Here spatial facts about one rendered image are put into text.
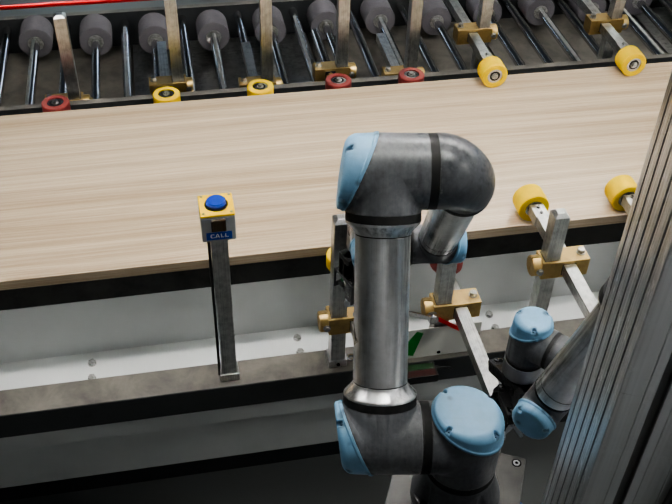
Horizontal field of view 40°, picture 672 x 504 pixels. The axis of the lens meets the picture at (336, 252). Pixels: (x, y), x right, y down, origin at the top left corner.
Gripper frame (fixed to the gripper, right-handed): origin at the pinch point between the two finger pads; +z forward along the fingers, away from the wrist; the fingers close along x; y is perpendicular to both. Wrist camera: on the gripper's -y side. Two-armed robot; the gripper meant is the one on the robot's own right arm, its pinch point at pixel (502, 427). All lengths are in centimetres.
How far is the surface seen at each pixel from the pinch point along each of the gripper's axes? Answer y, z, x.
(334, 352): -33.5, 7.7, -29.8
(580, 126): -94, -7, 54
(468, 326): -26.5, -3.4, 0.0
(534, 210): -53, -13, 24
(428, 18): -180, 1, 32
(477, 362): -15.5, -3.4, -1.3
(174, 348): -53, 21, -68
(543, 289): -33.5, -5.3, 20.4
